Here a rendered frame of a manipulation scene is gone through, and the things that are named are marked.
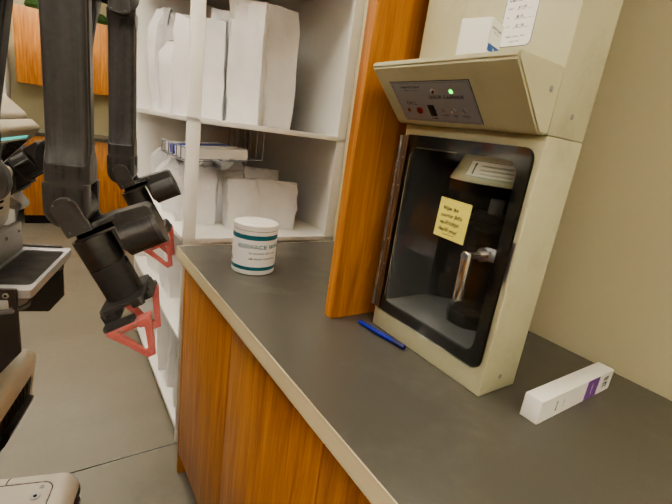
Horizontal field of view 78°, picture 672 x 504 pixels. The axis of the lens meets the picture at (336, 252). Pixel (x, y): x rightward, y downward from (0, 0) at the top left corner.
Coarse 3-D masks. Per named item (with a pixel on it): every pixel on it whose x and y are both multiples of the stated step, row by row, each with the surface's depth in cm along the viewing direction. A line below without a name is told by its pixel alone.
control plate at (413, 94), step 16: (432, 80) 71; (448, 80) 68; (464, 80) 66; (400, 96) 81; (416, 96) 77; (432, 96) 74; (448, 96) 71; (464, 96) 68; (416, 112) 81; (448, 112) 74
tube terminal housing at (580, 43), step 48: (432, 0) 82; (480, 0) 73; (576, 0) 60; (432, 48) 83; (528, 48) 66; (576, 48) 62; (576, 96) 65; (528, 144) 67; (576, 144) 70; (528, 192) 67; (528, 240) 70; (528, 288) 75; (480, 384) 76
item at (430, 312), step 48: (432, 144) 82; (480, 144) 73; (432, 192) 83; (480, 192) 73; (432, 240) 83; (480, 240) 74; (384, 288) 96; (432, 288) 84; (480, 288) 74; (432, 336) 84; (480, 336) 74
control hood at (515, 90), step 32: (384, 64) 78; (416, 64) 71; (448, 64) 66; (480, 64) 61; (512, 64) 57; (544, 64) 59; (480, 96) 66; (512, 96) 61; (544, 96) 61; (480, 128) 72; (512, 128) 66; (544, 128) 63
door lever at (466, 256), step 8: (480, 248) 73; (464, 256) 70; (472, 256) 70; (480, 256) 72; (488, 256) 72; (464, 264) 71; (464, 272) 71; (456, 280) 72; (464, 280) 71; (456, 288) 72; (464, 288) 72; (456, 296) 72
